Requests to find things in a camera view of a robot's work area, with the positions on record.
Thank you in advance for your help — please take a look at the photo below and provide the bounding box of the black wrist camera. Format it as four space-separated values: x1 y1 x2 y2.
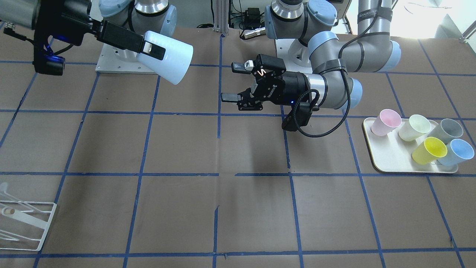
32 47 66 76
281 102 319 132

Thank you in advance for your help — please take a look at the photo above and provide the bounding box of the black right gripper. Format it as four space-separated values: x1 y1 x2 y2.
35 0 166 60

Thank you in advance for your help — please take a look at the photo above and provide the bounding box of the grey plastic cup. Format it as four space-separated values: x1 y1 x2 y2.
427 118 463 144

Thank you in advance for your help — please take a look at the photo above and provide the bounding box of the pale blue plastic cup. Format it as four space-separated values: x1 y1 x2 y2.
136 31 193 85

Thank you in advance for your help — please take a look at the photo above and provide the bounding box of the pink plastic cup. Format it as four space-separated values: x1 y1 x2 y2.
371 109 402 136

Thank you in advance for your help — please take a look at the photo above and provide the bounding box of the white plastic tray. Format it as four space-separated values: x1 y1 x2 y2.
362 117 459 173

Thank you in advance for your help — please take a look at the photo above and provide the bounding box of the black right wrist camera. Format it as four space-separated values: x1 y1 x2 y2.
32 47 66 76

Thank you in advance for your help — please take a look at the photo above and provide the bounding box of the pale green plastic cup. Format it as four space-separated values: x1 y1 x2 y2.
398 114 431 142

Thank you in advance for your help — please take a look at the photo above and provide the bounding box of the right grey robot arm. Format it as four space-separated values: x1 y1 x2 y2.
1 0 176 64

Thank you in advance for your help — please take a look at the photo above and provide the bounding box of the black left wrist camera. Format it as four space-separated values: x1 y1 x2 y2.
281 102 319 132

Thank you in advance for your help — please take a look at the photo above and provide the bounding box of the black camera cable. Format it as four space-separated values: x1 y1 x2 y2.
290 37 367 138

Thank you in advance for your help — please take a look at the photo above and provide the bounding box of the white wire cup rack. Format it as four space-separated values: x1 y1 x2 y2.
0 182 57 252

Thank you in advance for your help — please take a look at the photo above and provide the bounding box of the yellow plastic cup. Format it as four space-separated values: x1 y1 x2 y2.
411 136 448 165

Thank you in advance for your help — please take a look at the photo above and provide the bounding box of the aluminium frame post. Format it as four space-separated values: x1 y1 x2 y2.
212 0 231 36

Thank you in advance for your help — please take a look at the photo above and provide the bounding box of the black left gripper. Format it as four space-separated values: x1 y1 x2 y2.
221 54 310 111

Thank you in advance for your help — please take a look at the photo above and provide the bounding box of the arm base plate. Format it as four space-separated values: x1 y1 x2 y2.
275 39 312 73
96 44 156 74

